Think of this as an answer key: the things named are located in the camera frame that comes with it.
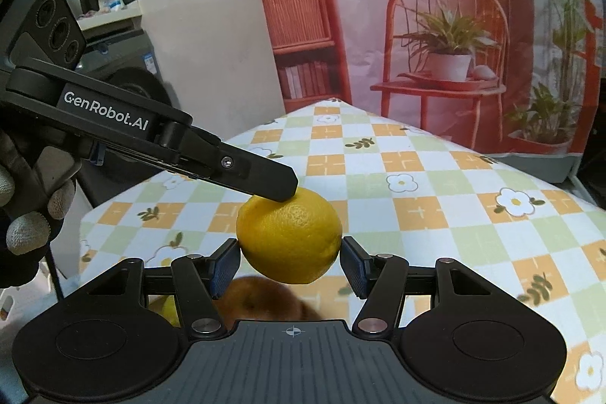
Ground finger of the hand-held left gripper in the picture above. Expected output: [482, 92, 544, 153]
[154, 120, 298, 202]

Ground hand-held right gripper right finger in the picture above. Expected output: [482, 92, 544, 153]
[341, 237, 493, 336]

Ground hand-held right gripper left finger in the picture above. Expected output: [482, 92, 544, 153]
[87, 238, 240, 337]

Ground dark red apple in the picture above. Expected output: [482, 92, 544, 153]
[218, 276, 323, 322]

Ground yellow lemon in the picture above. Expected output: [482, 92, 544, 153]
[151, 296, 181, 328]
[236, 187, 342, 285]

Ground person's left hand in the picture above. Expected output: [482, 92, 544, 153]
[0, 128, 83, 289]

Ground grey washing machine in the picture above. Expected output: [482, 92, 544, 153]
[76, 23, 183, 211]

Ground checkered floral tablecloth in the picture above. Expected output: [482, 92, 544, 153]
[78, 97, 606, 404]

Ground white plastic basket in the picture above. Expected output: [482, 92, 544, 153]
[0, 271, 64, 326]

